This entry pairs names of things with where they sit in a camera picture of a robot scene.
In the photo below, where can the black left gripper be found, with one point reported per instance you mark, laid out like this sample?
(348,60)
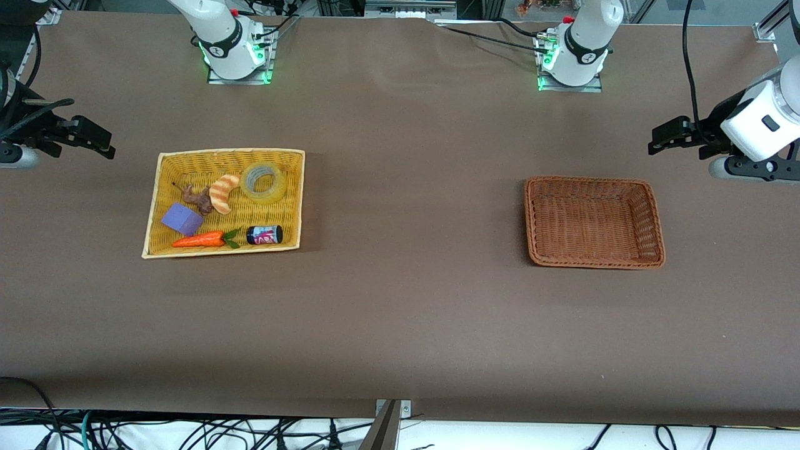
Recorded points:
(707,134)

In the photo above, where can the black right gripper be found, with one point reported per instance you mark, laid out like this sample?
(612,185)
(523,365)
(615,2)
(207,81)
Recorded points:
(25,124)

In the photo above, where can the yellow packing tape roll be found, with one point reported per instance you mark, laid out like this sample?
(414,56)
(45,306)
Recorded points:
(275,191)

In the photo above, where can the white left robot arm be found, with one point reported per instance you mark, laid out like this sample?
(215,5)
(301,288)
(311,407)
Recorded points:
(584,44)

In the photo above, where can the yellow wicker basket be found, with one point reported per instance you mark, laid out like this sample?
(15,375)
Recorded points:
(162,187)

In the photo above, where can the brown wicker basket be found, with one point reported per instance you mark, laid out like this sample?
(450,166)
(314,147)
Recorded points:
(594,219)

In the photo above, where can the purple block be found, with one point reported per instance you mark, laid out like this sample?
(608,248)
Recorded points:
(181,219)

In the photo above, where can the brown toy figure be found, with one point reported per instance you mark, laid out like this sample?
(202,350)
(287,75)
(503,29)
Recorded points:
(200,200)

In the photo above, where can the toy croissant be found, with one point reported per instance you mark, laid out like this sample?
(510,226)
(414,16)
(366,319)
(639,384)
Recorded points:
(222,194)

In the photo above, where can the aluminium corner profile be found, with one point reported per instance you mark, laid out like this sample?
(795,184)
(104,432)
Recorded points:
(767,32)

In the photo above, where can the orange toy carrot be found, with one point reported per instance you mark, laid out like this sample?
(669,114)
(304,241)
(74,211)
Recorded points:
(200,239)

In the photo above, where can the small dark drink can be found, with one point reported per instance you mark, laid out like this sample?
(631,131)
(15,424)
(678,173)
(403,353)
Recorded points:
(265,235)

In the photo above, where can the brown table cover sheet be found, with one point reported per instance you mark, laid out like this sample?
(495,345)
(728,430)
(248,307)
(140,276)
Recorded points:
(406,250)

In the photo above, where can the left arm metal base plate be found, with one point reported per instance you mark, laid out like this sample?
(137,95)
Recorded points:
(590,89)

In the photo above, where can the aluminium side rail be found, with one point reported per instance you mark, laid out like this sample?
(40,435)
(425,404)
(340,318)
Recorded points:
(37,44)

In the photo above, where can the aluminium frame bar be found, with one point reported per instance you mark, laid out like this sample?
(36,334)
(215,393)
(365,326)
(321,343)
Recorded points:
(409,9)

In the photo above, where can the metal mount post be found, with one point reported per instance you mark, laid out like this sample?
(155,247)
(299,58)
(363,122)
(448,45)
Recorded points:
(384,431)

